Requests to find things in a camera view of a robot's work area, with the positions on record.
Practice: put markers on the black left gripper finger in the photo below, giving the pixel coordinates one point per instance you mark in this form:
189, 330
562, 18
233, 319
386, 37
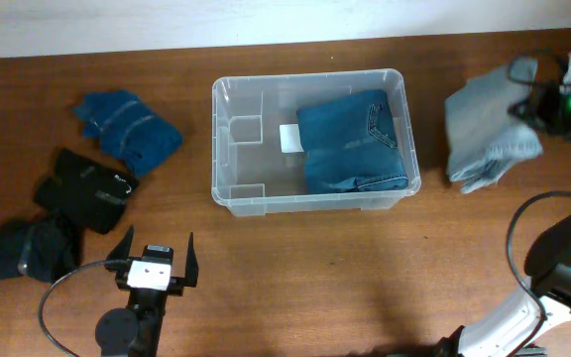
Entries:
118, 258
191, 271

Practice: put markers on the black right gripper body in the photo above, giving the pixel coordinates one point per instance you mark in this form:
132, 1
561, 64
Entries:
563, 112

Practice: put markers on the light blue jeans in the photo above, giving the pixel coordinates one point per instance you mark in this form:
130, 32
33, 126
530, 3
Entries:
485, 140

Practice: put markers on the teal blue garment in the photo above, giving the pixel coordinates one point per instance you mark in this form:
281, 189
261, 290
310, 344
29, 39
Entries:
128, 129

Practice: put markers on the dark blue jeans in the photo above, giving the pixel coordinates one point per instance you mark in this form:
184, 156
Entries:
351, 145

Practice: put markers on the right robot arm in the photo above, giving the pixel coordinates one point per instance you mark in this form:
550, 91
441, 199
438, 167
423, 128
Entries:
541, 300

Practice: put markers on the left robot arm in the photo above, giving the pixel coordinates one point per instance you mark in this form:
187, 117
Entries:
135, 329

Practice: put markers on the folded black garment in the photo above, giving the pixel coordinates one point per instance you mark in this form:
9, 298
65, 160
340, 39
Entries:
89, 194

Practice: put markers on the dark navy folded garment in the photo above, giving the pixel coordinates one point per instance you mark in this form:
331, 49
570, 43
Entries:
44, 250

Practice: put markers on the white label in bin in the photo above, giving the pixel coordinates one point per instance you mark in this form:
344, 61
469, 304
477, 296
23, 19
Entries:
290, 139

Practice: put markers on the clear plastic storage bin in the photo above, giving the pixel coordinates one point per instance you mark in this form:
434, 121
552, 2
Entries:
251, 176

